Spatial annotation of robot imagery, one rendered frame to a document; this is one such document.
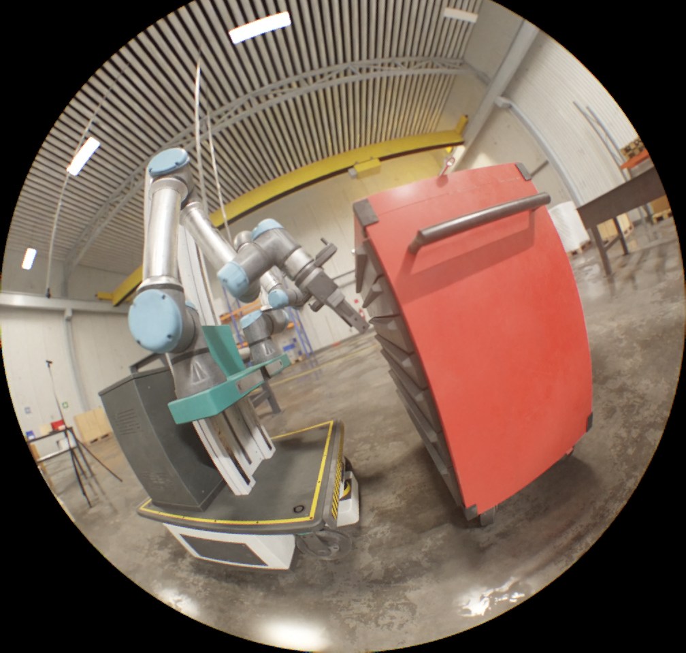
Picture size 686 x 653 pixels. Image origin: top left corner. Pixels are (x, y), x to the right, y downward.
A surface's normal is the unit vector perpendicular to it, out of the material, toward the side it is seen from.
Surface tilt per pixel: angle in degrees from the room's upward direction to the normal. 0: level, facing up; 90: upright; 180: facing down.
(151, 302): 97
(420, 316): 90
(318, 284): 98
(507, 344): 90
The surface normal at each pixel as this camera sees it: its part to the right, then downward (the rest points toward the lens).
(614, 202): -0.92, 0.38
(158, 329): 0.36, -0.07
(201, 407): -0.04, -0.04
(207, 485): 0.92, -0.38
